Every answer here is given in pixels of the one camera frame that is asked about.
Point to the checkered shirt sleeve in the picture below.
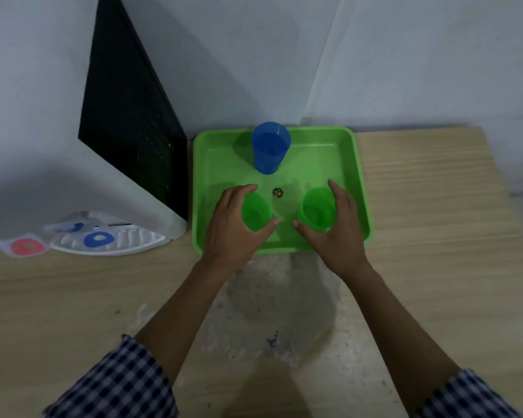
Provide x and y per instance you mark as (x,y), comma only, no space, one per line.
(117,383)
(470,398)

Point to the checkered right shirt sleeve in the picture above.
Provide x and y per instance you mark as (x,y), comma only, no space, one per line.
(470,398)

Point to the person's right hand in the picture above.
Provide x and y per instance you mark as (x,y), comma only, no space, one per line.
(346,239)

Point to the blue plastic cup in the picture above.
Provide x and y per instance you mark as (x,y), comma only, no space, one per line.
(269,147)

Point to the person's left forearm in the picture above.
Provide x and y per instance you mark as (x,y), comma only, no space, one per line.
(187,313)

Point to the white water dispenser black panel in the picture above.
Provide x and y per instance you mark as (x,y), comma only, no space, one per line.
(130,126)

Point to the small round dark marble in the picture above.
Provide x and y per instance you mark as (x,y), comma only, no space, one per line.
(278,193)

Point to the person's right forearm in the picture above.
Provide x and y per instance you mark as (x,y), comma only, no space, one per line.
(401,330)

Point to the checkered left shirt sleeve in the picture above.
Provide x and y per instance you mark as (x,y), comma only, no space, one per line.
(117,383)

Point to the green plastic tray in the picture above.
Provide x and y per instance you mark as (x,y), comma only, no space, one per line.
(322,161)

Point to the person's right thumb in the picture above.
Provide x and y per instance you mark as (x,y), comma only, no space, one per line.
(305,232)

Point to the white ribbed drip tray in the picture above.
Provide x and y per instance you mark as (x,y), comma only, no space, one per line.
(130,241)

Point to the small green plastic cup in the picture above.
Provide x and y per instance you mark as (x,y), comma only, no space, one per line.
(256,213)

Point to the person's left hand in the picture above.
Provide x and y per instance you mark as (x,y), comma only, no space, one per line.
(226,235)

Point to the large green plastic cup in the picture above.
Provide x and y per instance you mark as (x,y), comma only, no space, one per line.
(317,209)

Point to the blue dispenser tap lever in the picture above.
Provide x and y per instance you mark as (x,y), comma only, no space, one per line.
(72,227)

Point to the person's left thumb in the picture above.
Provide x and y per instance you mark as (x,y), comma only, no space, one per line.
(266,228)

